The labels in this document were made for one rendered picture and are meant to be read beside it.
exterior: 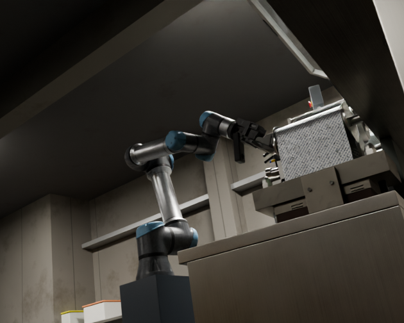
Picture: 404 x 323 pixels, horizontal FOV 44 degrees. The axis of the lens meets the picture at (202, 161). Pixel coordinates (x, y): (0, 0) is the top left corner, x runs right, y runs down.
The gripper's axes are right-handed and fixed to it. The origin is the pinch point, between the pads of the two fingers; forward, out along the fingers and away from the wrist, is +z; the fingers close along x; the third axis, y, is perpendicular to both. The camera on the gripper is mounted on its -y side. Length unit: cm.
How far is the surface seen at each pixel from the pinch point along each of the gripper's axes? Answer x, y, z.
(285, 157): -8.4, -1.0, 9.6
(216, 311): -34, -51, 24
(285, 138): -8.4, 5.2, 6.4
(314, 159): -8.4, 2.3, 19.3
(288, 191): -28.1, -11.7, 25.0
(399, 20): -85, 20, 56
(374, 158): -28, 6, 44
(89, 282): 375, -231, -376
